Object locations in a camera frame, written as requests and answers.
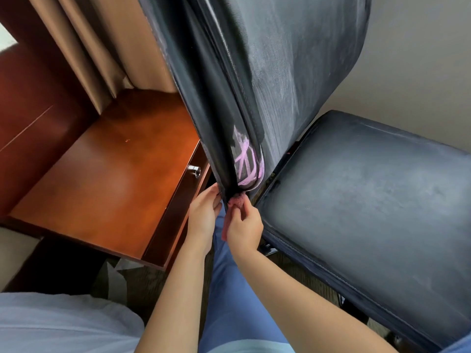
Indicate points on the person's left hand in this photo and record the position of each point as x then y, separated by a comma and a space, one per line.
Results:
200, 220

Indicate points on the person's right hand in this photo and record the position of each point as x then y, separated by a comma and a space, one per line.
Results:
244, 227

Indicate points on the pink cleaning cloth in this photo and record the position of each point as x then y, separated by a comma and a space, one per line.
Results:
237, 198

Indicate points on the person's right forearm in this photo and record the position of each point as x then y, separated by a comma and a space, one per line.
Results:
305, 305

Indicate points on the person's left forearm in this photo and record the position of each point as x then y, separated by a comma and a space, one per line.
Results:
173, 305

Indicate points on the silver drawer knob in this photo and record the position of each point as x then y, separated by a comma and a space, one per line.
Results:
194, 169

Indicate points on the blue trousers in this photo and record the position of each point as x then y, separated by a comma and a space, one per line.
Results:
235, 290

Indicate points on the brown wooden nightstand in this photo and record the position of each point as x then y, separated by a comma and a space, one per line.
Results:
110, 180

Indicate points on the white plastic bag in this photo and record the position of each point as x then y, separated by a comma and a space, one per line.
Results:
114, 279

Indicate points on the light blue shirt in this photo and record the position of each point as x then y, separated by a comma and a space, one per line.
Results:
250, 345

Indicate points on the beige curtain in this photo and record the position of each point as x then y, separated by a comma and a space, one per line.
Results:
92, 44

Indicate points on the dark wooden wall panel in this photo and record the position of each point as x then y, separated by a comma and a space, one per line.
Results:
29, 106

